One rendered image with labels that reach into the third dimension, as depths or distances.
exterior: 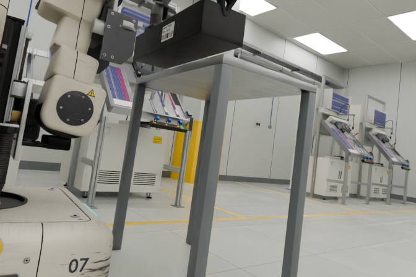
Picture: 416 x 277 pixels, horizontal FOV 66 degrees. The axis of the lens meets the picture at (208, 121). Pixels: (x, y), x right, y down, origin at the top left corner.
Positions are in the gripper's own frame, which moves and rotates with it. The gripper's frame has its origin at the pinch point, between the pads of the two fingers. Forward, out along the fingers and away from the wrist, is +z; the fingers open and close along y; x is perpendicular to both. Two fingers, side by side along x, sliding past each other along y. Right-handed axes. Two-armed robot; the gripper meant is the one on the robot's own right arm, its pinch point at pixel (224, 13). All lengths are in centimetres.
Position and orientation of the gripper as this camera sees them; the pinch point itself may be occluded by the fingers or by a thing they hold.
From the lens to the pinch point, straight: 109.8
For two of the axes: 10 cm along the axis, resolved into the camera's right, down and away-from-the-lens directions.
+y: -5.6, 0.0, 8.3
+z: -1.2, 9.9, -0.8
